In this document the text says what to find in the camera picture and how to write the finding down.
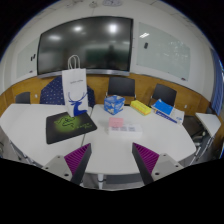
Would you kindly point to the white paper bag blue deer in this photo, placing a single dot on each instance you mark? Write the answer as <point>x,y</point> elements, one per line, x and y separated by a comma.
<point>75,88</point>

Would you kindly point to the black chair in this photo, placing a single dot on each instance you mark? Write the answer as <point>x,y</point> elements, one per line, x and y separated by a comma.
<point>121,86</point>
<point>164,94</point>
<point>22,98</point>

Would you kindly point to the white blue paper pack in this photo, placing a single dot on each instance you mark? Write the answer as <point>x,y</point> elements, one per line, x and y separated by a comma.
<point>176,116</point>

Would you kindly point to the black mouse pad green print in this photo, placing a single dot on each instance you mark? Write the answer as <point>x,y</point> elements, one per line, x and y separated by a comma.
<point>68,128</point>

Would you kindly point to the small white side table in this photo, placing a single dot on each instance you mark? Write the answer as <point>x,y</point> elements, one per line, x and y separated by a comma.
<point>208,121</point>

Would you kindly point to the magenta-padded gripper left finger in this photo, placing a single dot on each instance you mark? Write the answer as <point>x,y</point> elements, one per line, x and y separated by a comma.
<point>77,159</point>

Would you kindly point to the pink charger block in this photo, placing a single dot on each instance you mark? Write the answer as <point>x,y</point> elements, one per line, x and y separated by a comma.
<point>115,121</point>

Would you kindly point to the yellow box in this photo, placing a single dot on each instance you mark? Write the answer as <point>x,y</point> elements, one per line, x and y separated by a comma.
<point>140,107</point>

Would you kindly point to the large black wall screen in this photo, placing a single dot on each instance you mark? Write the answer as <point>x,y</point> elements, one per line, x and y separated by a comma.
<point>86,45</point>

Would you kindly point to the blue white cardboard box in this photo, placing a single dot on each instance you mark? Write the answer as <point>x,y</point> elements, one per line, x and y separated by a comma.
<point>113,104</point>

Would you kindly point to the navy dotted box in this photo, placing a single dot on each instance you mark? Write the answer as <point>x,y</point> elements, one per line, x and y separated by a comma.
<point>51,92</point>

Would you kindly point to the wide glass whiteboard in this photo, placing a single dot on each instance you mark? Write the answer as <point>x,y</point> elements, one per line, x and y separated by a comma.
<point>163,50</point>

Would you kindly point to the blue curtain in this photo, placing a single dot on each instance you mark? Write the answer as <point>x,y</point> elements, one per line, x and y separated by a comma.
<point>217,86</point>

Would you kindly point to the white power strip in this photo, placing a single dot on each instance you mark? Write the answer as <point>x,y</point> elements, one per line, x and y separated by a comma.
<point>126,131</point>

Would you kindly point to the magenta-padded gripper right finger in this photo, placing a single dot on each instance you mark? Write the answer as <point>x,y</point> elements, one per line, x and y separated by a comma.
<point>146,158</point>

